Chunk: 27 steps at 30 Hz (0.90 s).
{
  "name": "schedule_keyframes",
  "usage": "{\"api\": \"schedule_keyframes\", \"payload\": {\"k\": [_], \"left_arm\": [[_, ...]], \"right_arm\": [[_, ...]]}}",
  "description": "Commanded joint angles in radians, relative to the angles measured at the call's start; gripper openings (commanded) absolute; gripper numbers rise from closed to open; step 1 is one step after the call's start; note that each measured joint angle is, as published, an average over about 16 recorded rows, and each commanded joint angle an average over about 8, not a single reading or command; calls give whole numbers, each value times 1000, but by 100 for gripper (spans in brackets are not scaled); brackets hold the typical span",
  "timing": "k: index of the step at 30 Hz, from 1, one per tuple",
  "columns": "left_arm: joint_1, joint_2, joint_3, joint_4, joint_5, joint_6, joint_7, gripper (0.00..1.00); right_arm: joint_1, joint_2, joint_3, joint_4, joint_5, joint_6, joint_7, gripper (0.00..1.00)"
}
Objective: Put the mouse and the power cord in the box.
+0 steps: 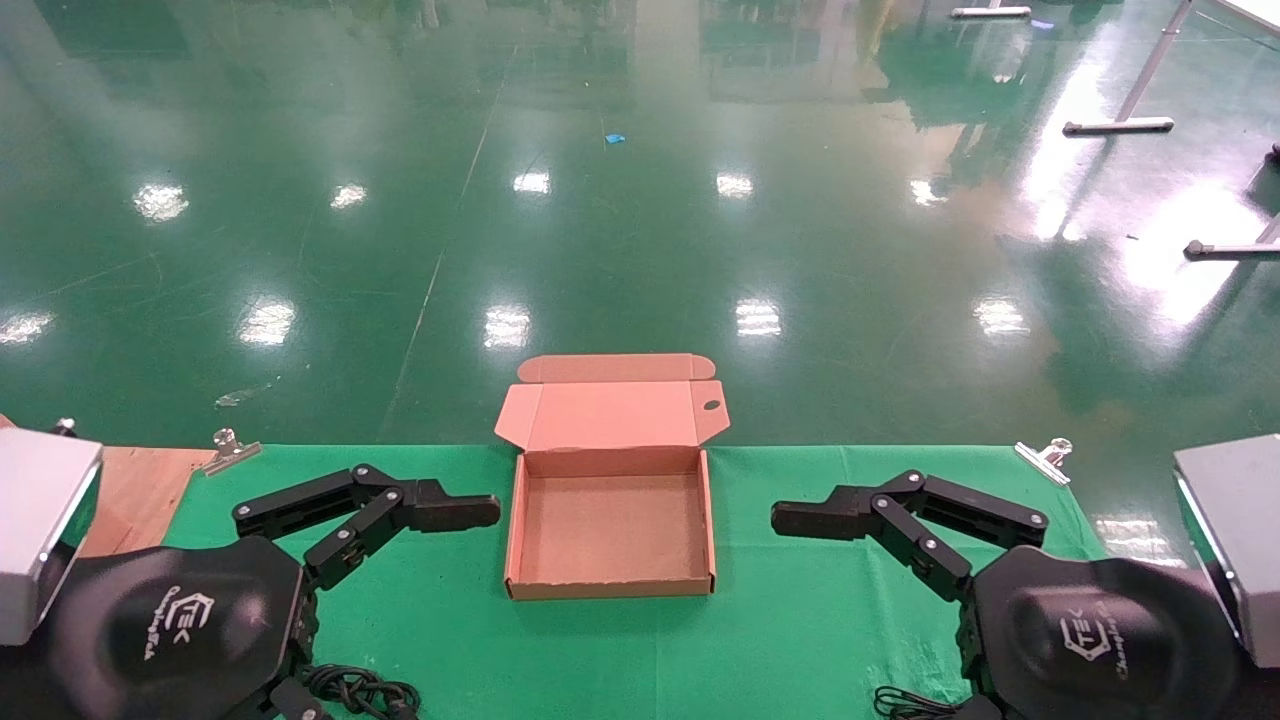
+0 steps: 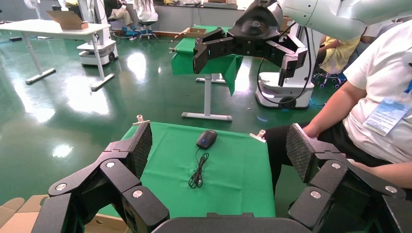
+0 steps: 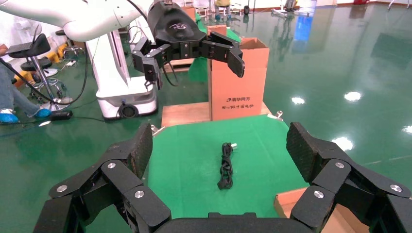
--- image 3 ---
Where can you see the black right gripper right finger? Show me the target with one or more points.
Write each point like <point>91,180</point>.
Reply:
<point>302,151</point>

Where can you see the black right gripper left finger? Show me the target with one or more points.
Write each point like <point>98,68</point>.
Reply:
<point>141,151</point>

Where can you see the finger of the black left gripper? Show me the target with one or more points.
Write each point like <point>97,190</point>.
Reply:
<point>236,62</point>
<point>149,69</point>

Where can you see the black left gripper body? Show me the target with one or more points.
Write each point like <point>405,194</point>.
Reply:
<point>175,29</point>

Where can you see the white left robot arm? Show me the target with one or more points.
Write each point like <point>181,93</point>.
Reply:
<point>96,19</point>

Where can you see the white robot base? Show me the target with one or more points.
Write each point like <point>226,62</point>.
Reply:
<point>112,70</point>

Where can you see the small plain cardboard box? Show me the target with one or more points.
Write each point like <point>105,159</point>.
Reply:
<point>190,13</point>

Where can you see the tall printed cardboard box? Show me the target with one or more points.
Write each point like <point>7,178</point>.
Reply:
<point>238,93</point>

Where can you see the open flat cardboard box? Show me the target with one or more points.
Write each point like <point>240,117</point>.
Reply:
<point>286,199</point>

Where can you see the silver metal clamp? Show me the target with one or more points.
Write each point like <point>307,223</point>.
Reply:
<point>157,130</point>
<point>276,114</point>

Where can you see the green table cloth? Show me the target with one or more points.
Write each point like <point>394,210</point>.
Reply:
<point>186,167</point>

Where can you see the person in yellow top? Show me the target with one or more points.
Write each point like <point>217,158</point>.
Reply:
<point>222,3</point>

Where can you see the grey metal stand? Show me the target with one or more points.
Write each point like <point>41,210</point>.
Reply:
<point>286,9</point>

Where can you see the white power strip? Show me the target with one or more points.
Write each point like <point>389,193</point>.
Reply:
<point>70,63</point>

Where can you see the black power adapter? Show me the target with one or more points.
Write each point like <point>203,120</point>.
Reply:
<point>61,115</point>

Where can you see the yellow plastic block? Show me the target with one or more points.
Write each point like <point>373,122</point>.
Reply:
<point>55,55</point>

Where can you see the chrome stool with black seat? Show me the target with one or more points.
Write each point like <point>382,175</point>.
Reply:
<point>60,32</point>

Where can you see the black office stool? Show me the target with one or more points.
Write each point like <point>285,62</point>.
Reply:
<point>37,46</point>

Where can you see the grey laptop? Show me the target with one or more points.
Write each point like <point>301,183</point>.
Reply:
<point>19,48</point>

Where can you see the seated person in jeans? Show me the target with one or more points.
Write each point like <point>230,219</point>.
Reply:
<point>9,93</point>

